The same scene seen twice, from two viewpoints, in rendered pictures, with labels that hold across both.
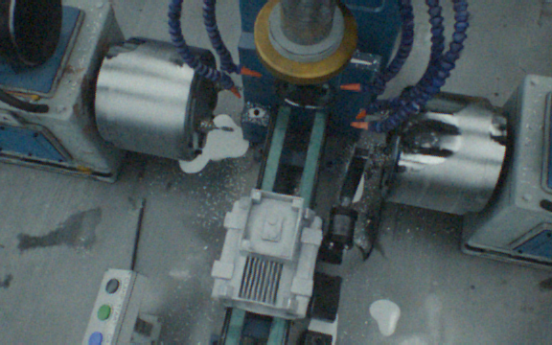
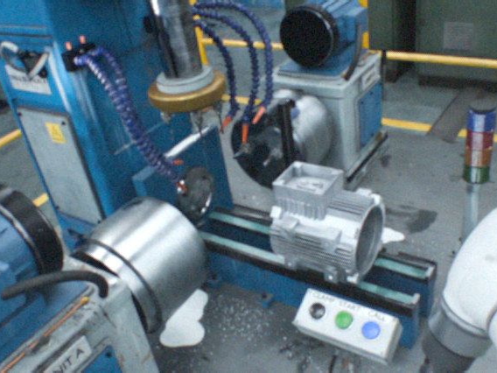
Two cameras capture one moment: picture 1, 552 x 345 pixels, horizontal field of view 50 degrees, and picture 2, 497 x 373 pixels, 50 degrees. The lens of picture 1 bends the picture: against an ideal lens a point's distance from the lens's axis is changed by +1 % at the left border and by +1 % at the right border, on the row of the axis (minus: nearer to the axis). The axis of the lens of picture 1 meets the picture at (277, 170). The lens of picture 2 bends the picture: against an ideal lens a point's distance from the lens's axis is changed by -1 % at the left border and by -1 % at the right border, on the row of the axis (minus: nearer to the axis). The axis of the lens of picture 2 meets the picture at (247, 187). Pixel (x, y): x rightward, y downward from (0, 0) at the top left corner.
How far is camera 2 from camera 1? 1.04 m
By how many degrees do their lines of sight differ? 51
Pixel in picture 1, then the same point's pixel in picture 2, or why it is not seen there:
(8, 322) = not seen: outside the picture
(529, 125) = (293, 80)
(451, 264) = not seen: hidden behind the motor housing
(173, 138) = (192, 239)
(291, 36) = (192, 71)
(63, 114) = (121, 283)
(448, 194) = (319, 124)
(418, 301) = not seen: hidden behind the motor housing
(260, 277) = (348, 204)
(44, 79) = (72, 286)
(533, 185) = (332, 82)
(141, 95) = (143, 232)
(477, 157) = (304, 97)
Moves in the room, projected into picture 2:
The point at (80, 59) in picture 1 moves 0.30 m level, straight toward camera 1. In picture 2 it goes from (73, 264) to (229, 229)
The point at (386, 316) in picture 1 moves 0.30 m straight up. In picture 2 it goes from (388, 235) to (388, 140)
